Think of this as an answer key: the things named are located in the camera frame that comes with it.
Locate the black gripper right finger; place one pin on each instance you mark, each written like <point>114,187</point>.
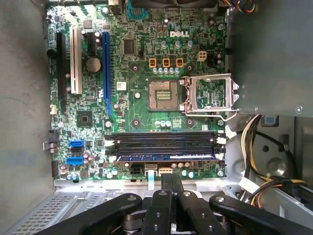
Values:
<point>195,220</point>

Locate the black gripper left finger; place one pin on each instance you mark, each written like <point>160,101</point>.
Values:
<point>159,213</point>

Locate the blue RAM stick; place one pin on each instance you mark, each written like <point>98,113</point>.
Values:
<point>159,157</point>

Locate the green motherboard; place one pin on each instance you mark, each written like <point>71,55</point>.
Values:
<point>146,117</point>

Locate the blue SATA port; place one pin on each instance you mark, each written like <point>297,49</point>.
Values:
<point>75,160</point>
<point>77,143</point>

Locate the metal disk bay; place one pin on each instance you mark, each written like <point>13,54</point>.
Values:
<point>49,210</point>

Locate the CPU socket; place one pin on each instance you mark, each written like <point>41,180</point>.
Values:
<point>163,95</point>

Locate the square black chipset chip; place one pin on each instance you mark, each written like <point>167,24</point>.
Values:
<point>84,119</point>

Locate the metal socket cover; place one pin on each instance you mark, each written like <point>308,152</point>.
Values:
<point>229,94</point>

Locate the orange framed board coil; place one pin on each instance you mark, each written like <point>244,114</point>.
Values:
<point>179,63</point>
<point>152,63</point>
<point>166,63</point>

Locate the blue expansion slot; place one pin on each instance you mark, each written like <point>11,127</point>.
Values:
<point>106,68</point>

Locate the white power connector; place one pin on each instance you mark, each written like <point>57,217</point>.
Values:
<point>201,56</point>

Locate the round coin battery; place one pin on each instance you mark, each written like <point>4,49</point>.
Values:
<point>93,64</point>

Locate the black PC case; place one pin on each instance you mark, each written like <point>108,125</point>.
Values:
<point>19,122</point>

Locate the square black board chip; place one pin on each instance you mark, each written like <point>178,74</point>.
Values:
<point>129,46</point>

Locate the long black expansion slot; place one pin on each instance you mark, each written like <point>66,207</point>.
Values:
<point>61,73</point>

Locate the white expansion slot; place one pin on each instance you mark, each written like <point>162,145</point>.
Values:
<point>76,61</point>

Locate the grey power supply unit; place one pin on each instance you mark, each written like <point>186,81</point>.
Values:
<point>274,61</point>

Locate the short black expansion slot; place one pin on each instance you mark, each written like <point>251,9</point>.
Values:
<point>91,44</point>

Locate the blue port block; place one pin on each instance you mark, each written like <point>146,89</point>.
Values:
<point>137,11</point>

